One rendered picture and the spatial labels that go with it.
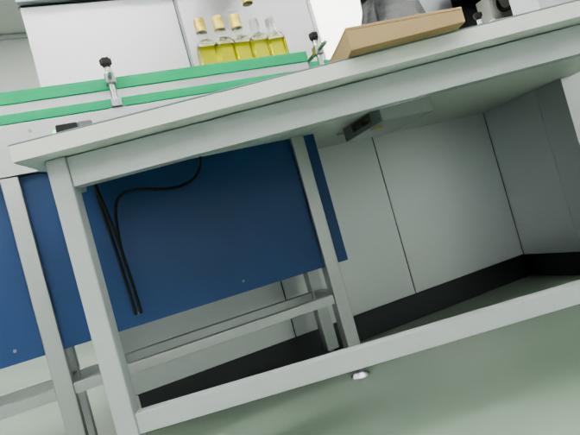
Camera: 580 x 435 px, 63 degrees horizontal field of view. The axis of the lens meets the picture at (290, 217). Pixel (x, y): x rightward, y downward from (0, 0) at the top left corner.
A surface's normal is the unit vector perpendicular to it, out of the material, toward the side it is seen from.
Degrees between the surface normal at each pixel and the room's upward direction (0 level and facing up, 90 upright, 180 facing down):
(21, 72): 90
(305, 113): 90
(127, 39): 90
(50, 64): 90
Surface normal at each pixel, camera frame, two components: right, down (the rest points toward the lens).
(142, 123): 0.05, -0.04
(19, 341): 0.33, -0.11
